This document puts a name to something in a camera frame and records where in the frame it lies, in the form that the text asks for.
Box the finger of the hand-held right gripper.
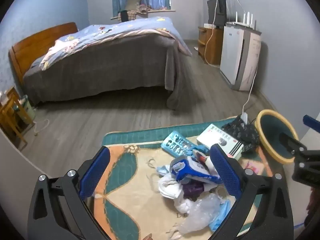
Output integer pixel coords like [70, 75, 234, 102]
[302, 114, 320, 131]
[278, 131, 307, 156]

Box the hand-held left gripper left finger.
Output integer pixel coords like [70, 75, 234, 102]
[27, 145, 111, 240]

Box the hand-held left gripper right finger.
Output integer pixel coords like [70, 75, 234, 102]
[209, 144, 295, 240]

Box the yellow-rimmed teal trash bin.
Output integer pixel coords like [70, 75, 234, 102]
[256, 109, 300, 164]

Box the black garbage bag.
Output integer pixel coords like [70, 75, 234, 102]
[221, 116, 261, 153]

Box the blue plastic blister tray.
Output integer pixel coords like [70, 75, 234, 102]
[161, 130, 201, 158]

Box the pink paper scrap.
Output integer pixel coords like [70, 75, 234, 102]
[244, 161, 266, 175]

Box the blue and white packet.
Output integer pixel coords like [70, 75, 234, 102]
[172, 155, 223, 184]

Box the white medicine box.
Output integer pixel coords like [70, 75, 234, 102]
[196, 124, 245, 159]

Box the teal and orange rug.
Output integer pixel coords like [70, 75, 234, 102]
[101, 116, 288, 240]

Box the purple wrapper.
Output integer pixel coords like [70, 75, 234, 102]
[183, 181, 206, 199]

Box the blue face mask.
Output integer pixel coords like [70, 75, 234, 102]
[208, 199, 237, 232]

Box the clear plastic bag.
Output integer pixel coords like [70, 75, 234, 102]
[173, 192, 223, 236]

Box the crumpled white tissue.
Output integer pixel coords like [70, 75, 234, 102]
[158, 173, 186, 201]

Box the white and green container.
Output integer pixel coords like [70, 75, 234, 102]
[17, 95, 37, 123]

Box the wooden bedside table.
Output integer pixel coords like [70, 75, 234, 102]
[0, 86, 35, 151]

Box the white air purifier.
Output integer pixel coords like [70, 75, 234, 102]
[220, 22, 262, 91]

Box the bed with floral duvet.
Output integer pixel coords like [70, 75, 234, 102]
[22, 31, 193, 111]

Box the white router with antennas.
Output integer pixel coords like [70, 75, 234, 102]
[226, 11, 258, 31]

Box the wooden cabinet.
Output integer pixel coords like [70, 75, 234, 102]
[197, 26, 224, 66]

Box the blue printed duvet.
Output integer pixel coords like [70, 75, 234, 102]
[39, 16, 193, 71]

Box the black monitor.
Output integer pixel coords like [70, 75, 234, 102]
[207, 0, 228, 29]

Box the wooden bed headboard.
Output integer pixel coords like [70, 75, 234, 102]
[8, 22, 79, 86]

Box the pile of clothes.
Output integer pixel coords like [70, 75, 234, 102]
[117, 0, 153, 22]

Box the wooden window sill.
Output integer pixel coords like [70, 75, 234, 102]
[110, 10, 176, 20]

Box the white power cable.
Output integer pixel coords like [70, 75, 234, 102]
[241, 64, 259, 120]

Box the white cord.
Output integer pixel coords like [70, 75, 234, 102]
[33, 118, 50, 136]

